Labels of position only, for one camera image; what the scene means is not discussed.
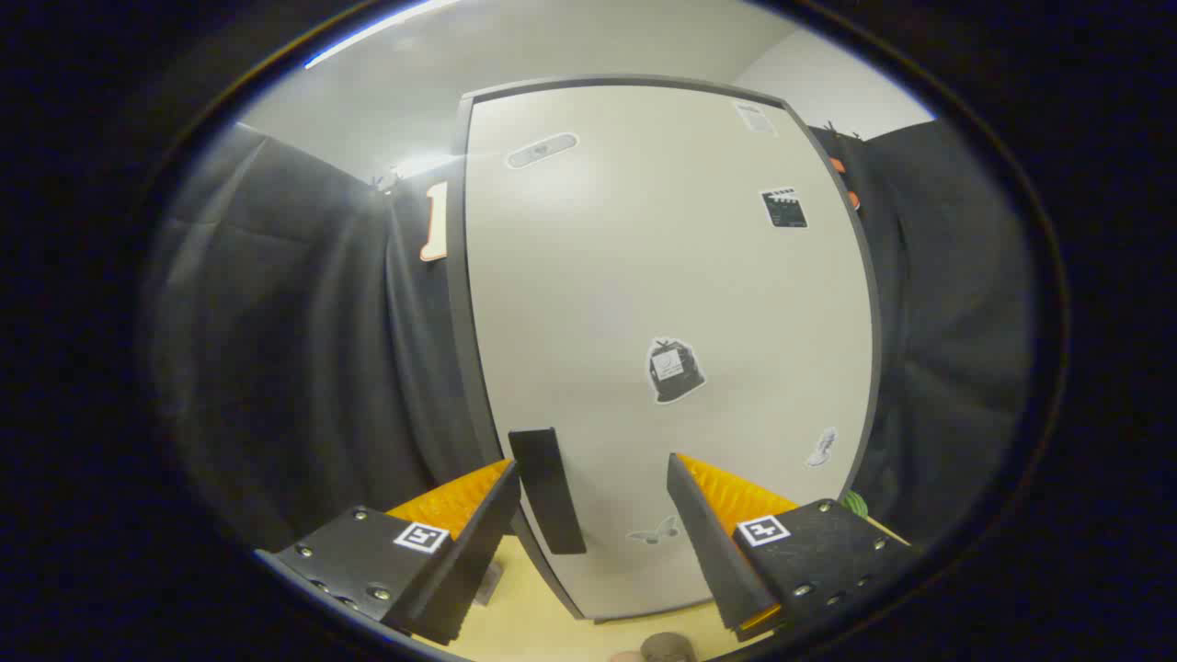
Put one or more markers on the black backdrop cloth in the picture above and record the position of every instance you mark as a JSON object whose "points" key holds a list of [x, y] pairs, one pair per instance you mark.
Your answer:
{"points": [[303, 368]]}

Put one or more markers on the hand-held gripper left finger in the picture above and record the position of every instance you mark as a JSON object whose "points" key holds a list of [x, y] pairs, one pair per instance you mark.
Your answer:
{"points": [[478, 561]]}

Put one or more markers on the grey shoe cabinet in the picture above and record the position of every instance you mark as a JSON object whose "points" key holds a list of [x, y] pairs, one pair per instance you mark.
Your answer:
{"points": [[460, 322]]}

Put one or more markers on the white shoe cabinet door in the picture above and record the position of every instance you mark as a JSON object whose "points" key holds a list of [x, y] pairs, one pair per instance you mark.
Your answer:
{"points": [[644, 276]]}

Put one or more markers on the brown fuzzy shoe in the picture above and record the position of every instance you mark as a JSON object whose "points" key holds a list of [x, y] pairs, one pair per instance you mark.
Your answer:
{"points": [[667, 646]]}

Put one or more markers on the watermelon slice toy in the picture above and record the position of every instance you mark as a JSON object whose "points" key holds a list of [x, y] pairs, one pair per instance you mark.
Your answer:
{"points": [[855, 504]]}

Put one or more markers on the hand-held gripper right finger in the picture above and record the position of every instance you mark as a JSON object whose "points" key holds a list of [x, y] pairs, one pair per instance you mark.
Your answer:
{"points": [[713, 542]]}

